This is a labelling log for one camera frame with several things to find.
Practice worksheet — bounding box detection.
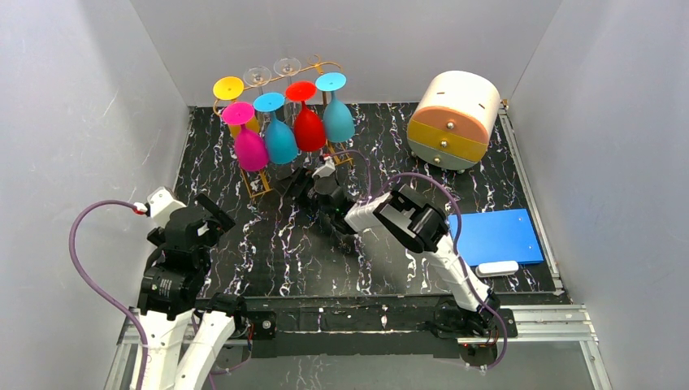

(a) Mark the red wine glass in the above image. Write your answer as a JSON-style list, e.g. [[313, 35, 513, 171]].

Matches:
[[285, 80, 327, 152]]

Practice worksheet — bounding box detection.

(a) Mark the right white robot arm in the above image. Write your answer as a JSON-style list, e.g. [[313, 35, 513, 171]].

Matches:
[[281, 167, 500, 330]]

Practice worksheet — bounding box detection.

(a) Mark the clear wine glass right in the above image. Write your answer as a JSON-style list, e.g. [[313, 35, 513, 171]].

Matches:
[[273, 57, 301, 86]]

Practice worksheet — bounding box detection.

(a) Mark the clear wine glass left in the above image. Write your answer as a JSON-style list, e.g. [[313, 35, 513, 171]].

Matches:
[[243, 66, 272, 96]]

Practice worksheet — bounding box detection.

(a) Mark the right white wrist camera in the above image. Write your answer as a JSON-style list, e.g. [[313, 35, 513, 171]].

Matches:
[[312, 154, 336, 180]]

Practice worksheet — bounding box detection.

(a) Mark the blue flat board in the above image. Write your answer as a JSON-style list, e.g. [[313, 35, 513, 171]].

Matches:
[[457, 209, 544, 267]]

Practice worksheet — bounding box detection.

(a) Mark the teal blue wine glass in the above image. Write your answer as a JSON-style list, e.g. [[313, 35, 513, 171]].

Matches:
[[253, 92, 299, 165]]

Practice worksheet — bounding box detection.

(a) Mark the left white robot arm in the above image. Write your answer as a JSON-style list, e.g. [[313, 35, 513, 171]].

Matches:
[[130, 187, 246, 389]]

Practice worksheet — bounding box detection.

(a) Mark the magenta wine glass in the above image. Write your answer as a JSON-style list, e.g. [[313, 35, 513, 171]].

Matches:
[[221, 102, 269, 172]]

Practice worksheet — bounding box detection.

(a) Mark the light blue wine glass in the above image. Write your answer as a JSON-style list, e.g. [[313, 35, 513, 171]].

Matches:
[[315, 71, 355, 143]]

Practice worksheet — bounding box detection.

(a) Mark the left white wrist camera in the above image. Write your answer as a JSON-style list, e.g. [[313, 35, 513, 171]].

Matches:
[[133, 187, 187, 228]]

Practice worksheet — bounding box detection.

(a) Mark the clear wine glass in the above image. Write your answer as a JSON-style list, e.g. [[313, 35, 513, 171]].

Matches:
[[243, 66, 272, 96], [273, 57, 301, 86]]

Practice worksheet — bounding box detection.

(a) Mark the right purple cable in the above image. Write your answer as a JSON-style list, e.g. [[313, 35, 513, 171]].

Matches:
[[323, 150, 509, 372]]

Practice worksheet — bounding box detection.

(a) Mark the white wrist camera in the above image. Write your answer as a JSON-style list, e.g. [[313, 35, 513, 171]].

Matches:
[[312, 154, 336, 180], [133, 187, 187, 228]]

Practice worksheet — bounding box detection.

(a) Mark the small white bar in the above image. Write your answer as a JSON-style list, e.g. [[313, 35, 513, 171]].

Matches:
[[475, 261, 519, 278]]

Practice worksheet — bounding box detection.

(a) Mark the round pastel drawer cabinet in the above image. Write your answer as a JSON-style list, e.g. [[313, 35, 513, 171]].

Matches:
[[407, 71, 501, 172]]

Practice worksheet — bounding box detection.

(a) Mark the gold wire wine glass rack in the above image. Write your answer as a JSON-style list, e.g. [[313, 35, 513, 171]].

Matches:
[[218, 54, 351, 199]]

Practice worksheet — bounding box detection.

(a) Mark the yellow wine glass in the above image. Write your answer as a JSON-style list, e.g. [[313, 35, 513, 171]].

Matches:
[[212, 76, 261, 138]]

